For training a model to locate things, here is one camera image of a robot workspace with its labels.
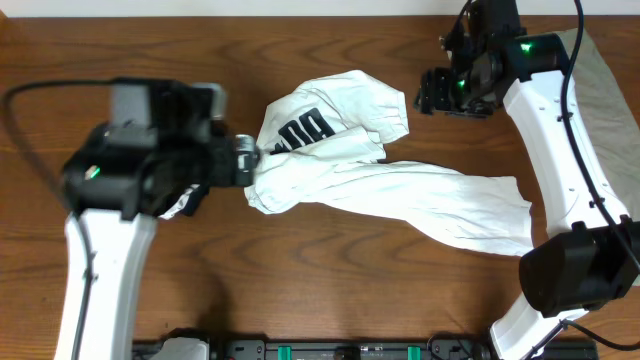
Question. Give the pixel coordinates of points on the grey khaki garment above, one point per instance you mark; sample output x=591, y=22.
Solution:
x=610, y=123

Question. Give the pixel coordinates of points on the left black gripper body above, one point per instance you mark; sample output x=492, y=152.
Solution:
x=232, y=163

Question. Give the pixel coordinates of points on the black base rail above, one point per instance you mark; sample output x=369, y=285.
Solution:
x=350, y=350

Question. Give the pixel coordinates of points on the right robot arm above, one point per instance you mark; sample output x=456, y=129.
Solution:
x=591, y=256

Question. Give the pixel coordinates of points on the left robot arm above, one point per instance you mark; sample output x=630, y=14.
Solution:
x=163, y=148

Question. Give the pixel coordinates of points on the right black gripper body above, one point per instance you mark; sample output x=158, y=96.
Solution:
x=457, y=95

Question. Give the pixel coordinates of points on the black shorts red waistband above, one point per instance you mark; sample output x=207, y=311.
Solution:
x=194, y=199

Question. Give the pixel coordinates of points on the white printed t-shirt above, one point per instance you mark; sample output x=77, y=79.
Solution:
x=325, y=143

